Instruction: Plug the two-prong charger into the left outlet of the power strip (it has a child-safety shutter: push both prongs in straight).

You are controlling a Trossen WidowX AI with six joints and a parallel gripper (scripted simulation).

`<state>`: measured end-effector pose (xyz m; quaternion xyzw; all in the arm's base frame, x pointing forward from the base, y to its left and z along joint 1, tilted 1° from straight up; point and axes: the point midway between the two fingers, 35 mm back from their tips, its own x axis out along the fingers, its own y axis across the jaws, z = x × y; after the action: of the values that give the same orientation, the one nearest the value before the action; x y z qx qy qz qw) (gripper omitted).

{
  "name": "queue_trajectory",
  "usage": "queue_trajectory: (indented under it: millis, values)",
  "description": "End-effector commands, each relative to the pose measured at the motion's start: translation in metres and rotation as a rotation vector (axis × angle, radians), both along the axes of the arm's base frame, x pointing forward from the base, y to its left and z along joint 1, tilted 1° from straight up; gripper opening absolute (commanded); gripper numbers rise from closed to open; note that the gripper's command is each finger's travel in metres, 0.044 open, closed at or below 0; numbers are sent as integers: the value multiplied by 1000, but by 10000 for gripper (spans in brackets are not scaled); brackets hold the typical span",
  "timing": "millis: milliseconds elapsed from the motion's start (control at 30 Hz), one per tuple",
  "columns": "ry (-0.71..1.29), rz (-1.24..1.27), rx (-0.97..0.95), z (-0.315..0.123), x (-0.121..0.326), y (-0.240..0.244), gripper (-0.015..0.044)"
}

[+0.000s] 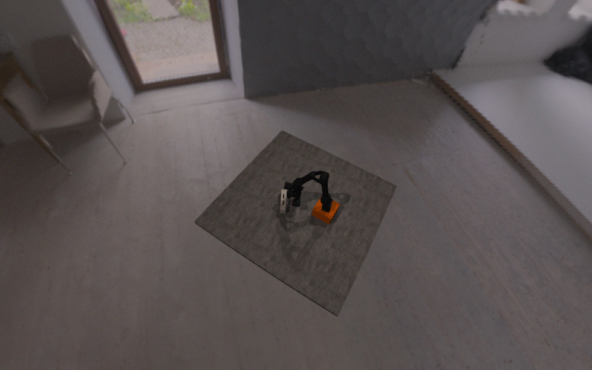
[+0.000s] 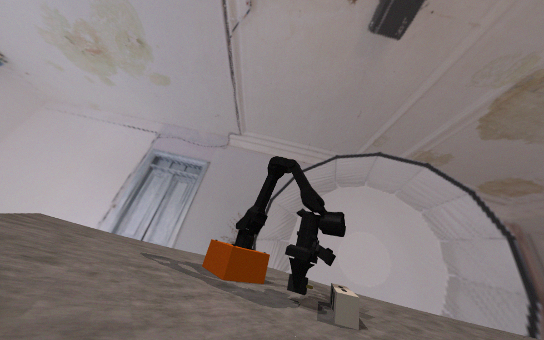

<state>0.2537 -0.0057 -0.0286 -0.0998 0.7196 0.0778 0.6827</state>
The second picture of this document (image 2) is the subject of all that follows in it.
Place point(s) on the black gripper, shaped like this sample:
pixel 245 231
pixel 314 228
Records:
pixel 303 257

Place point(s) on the black two-prong plug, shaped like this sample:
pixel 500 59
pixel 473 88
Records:
pixel 302 287

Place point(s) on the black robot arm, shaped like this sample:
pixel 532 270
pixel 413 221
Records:
pixel 330 223

